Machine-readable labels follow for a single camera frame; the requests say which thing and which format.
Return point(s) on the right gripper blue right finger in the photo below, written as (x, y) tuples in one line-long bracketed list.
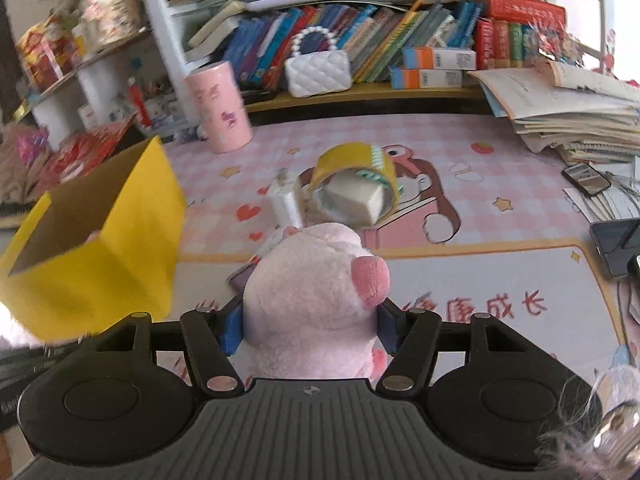
[(410, 338)]

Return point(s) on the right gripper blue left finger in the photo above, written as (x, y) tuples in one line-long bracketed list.
[(210, 338)]

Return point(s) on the pink plush pig toy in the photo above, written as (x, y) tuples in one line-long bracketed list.
[(309, 307)]

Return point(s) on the yellow packing tape roll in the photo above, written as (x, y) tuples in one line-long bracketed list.
[(355, 183)]

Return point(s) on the pink printed table mat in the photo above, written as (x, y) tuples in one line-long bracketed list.
[(483, 226)]

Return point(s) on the yellow cardboard box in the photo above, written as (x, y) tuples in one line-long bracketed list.
[(97, 248)]

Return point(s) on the white rectangular charger block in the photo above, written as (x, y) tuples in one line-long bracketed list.
[(286, 199)]

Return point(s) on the black smartphone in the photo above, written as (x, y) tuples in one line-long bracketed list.
[(589, 181)]

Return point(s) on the pink cylindrical cup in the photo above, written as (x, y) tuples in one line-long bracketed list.
[(217, 98)]

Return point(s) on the orange white box lower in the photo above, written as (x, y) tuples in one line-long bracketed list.
[(406, 78)]

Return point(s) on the orange white box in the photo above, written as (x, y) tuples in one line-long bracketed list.
[(406, 78), (429, 58)]

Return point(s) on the orange white box upper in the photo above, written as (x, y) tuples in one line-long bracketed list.
[(429, 58)]

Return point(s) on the white quilted pearl handbag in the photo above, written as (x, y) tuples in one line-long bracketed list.
[(320, 72)]

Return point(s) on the stack of papers and notebooks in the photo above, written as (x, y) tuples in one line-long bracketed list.
[(583, 115)]

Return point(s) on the row of lower shelf books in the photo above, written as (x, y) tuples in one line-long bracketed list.
[(373, 36)]

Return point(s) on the white shelf unit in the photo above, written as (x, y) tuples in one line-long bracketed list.
[(165, 35)]

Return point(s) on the red dictionary book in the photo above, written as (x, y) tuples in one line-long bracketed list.
[(524, 11)]

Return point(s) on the fuzzy keychain pompom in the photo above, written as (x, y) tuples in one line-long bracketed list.
[(598, 433)]

